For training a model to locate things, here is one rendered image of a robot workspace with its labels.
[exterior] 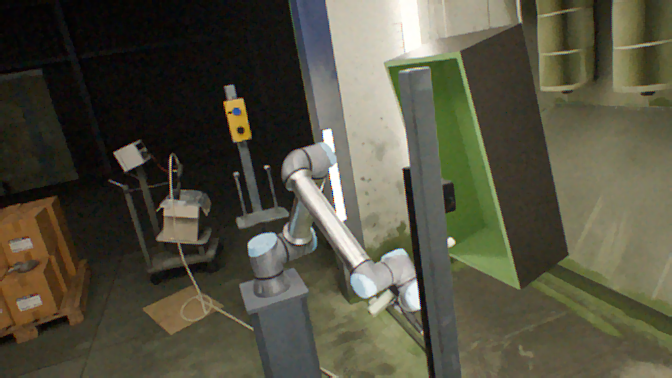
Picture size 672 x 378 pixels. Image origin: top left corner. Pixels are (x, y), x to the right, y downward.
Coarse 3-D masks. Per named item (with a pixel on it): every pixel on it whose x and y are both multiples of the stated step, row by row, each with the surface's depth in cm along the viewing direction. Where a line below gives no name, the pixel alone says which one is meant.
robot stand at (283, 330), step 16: (288, 272) 239; (240, 288) 230; (304, 288) 219; (256, 304) 212; (272, 304) 210; (288, 304) 215; (304, 304) 219; (256, 320) 212; (272, 320) 214; (288, 320) 216; (304, 320) 219; (256, 336) 216; (272, 336) 215; (288, 336) 218; (304, 336) 221; (272, 352) 217; (288, 352) 220; (304, 352) 223; (272, 368) 219; (288, 368) 222; (304, 368) 225; (320, 368) 232
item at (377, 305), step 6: (450, 240) 194; (450, 246) 194; (384, 294) 185; (390, 294) 184; (372, 300) 185; (378, 300) 183; (384, 300) 183; (390, 300) 184; (372, 306) 182; (378, 306) 183; (384, 306) 183; (372, 312) 182; (378, 312) 182; (402, 312) 183; (408, 318) 183; (414, 318) 183; (414, 324) 182; (420, 324) 183; (420, 330) 182
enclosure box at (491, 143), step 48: (432, 48) 213; (480, 48) 182; (480, 96) 186; (528, 96) 197; (480, 144) 193; (528, 144) 203; (480, 192) 270; (528, 192) 208; (480, 240) 269; (528, 240) 214
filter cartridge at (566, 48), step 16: (544, 0) 278; (560, 0) 272; (576, 0) 269; (592, 0) 273; (544, 16) 282; (560, 16) 275; (576, 16) 271; (592, 16) 276; (544, 32) 285; (560, 32) 278; (576, 32) 275; (592, 32) 278; (544, 48) 289; (560, 48) 280; (576, 48) 278; (592, 48) 281; (544, 64) 292; (560, 64) 284; (576, 64) 280; (592, 64) 283; (544, 80) 296; (560, 80) 287; (576, 80) 283; (592, 80) 286
